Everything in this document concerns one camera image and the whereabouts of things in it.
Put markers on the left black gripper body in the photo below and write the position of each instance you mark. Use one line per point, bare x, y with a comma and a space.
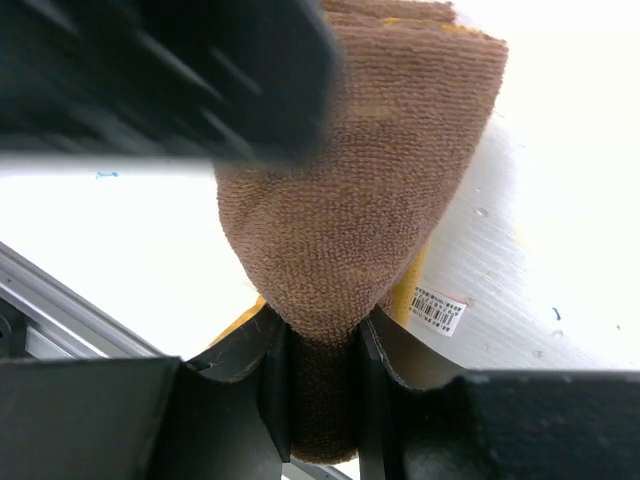
240, 82

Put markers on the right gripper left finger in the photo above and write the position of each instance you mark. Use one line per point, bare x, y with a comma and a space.
228, 412

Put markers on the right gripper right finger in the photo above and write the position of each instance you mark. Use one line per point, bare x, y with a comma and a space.
400, 381

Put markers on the yellow brown towel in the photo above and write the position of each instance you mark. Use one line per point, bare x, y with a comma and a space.
326, 244

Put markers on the aluminium mounting rail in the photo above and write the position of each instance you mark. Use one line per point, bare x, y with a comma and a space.
60, 323

